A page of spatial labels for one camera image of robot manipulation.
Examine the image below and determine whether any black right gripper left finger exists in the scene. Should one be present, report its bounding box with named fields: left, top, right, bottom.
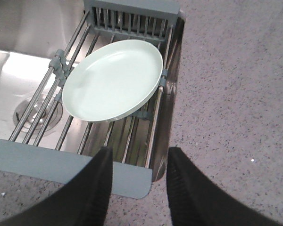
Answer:
left=0, top=147, right=113, bottom=226

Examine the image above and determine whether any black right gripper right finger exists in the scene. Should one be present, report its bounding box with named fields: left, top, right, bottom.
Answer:
left=166, top=147, right=278, bottom=226

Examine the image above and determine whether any light green round plate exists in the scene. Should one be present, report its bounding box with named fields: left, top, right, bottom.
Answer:
left=62, top=40, right=163, bottom=123

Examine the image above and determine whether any metal roll-up dry rack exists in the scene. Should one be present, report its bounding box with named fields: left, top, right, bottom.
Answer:
left=0, top=0, right=184, bottom=199

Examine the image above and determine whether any round steel sink drain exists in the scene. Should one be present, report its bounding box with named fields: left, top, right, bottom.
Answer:
left=13, top=93, right=64, bottom=138

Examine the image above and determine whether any stainless steel sink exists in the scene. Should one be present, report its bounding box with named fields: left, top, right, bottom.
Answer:
left=0, top=0, right=185, bottom=181

